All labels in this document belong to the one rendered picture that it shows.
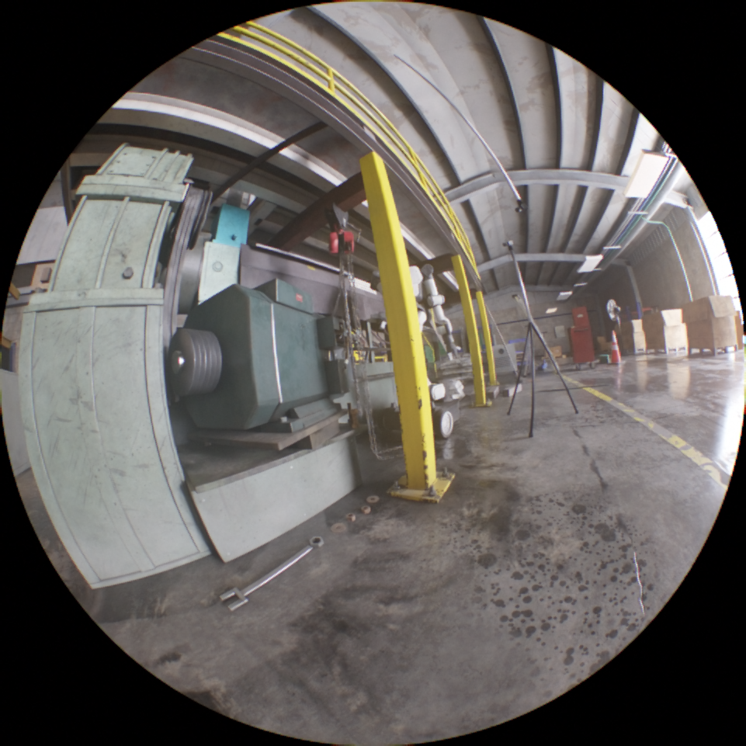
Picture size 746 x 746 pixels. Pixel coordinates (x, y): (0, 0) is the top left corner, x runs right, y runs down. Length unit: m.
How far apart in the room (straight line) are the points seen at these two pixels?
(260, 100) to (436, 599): 2.10
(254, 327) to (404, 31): 5.20
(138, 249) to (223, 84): 1.04
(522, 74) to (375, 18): 2.73
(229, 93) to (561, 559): 2.25
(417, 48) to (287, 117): 4.00
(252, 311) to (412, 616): 0.85
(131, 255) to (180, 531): 0.88
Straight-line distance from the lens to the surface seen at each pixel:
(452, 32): 5.47
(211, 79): 1.64
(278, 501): 0.82
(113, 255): 0.95
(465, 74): 5.78
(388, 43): 5.21
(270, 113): 1.67
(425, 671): 0.53
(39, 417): 0.86
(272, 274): 1.69
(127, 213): 1.06
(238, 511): 0.77
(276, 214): 2.24
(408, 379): 0.84
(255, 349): 0.65
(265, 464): 0.71
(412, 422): 0.87
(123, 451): 0.77
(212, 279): 1.53
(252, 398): 0.64
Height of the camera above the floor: 0.52
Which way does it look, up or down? level
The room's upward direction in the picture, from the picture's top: 8 degrees counter-clockwise
